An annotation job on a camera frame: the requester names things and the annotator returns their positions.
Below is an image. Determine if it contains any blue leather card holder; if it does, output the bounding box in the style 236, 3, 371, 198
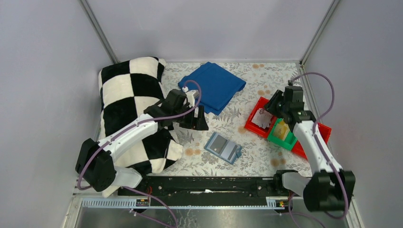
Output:
204, 132, 242, 164

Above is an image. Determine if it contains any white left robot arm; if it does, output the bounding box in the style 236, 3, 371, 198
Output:
75, 86, 209, 192

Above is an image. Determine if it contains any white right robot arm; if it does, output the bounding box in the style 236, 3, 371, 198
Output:
264, 86, 355, 212

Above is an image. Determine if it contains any gold card in green bin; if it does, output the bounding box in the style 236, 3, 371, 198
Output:
273, 120, 289, 141

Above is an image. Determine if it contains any green bin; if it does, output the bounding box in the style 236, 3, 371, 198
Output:
267, 117, 297, 151

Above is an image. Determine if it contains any floral table mat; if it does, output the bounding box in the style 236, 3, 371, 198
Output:
146, 63, 312, 177

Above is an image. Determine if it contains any folded blue cloth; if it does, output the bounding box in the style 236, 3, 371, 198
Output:
178, 62, 246, 115

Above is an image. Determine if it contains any red bin right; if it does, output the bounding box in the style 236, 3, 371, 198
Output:
291, 123, 332, 159

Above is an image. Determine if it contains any black white checkered pillow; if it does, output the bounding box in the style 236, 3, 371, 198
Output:
98, 57, 185, 198

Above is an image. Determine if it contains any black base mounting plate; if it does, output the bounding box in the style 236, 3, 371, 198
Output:
118, 176, 291, 205

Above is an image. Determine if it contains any white slotted cable duct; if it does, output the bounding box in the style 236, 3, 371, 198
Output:
81, 197, 288, 210

